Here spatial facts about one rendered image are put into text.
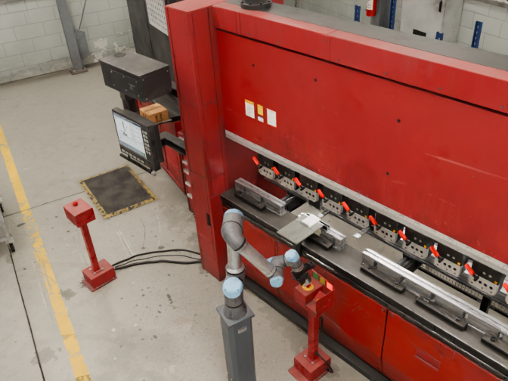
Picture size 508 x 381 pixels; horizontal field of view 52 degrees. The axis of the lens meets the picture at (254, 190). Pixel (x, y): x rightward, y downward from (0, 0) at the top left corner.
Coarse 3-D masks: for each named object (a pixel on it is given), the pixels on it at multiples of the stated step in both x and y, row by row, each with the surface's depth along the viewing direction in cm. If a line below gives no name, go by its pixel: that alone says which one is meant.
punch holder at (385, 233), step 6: (378, 216) 304; (384, 216) 300; (378, 222) 306; (384, 222) 302; (390, 222) 298; (396, 222) 295; (384, 228) 303; (390, 228) 300; (396, 228) 297; (402, 228) 303; (378, 234) 309; (384, 234) 306; (390, 234) 302; (396, 234) 299; (390, 240) 304; (396, 240) 303
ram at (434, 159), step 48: (240, 48) 332; (240, 96) 353; (288, 96) 318; (336, 96) 288; (384, 96) 264; (432, 96) 244; (288, 144) 337; (336, 144) 304; (384, 144) 278; (432, 144) 255; (480, 144) 236; (384, 192) 292; (432, 192) 267; (480, 192) 246; (480, 240) 258
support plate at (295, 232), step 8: (304, 216) 358; (288, 224) 352; (296, 224) 352; (320, 224) 350; (280, 232) 345; (288, 232) 345; (296, 232) 344; (304, 232) 344; (312, 232) 343; (296, 240) 337
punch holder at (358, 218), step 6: (348, 198) 316; (348, 204) 318; (354, 204) 314; (360, 204) 310; (354, 210) 317; (360, 210) 313; (366, 210) 309; (372, 210) 311; (348, 216) 322; (354, 216) 318; (360, 216) 314; (354, 222) 321; (360, 222) 317; (366, 222) 313
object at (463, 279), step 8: (264, 176) 420; (280, 184) 408; (296, 192) 396; (336, 216) 373; (344, 216) 367; (352, 224) 364; (368, 232) 355; (384, 240) 347; (400, 240) 337; (400, 248) 340; (416, 256) 332; (432, 256) 321; (424, 264) 329; (432, 264) 324; (440, 272) 322; (464, 272) 308; (456, 280) 315; (464, 280) 311; (504, 280) 301; (472, 288) 308; (488, 296) 302; (496, 296) 298; (504, 296) 294; (504, 304) 296
